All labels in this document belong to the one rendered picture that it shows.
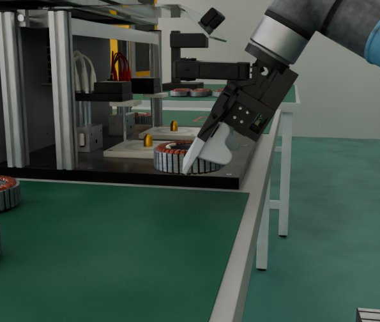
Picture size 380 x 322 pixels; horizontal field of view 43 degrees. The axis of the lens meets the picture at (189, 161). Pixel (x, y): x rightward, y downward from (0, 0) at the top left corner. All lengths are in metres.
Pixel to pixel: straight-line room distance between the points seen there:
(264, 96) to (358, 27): 0.15
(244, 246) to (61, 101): 0.46
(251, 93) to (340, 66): 5.65
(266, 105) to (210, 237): 0.21
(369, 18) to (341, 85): 5.69
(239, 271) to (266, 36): 0.33
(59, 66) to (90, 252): 0.42
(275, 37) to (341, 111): 5.71
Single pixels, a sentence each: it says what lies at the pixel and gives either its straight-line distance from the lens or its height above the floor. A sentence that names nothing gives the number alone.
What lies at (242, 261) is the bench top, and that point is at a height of 0.75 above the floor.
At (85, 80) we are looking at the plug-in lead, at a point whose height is 0.92.
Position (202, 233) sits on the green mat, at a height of 0.75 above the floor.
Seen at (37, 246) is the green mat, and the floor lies 0.75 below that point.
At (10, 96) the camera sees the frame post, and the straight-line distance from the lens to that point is 0.96.
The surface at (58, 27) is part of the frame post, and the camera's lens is 0.91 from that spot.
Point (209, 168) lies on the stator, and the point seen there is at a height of 0.81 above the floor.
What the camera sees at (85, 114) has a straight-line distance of 1.10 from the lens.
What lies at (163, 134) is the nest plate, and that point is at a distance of 1.24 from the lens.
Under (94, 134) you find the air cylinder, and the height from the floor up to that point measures 0.81.
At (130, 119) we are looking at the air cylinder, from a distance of 1.33.
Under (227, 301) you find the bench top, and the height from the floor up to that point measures 0.75.
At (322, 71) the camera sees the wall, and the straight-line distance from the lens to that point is 6.34.
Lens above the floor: 0.97
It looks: 12 degrees down
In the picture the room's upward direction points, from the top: straight up
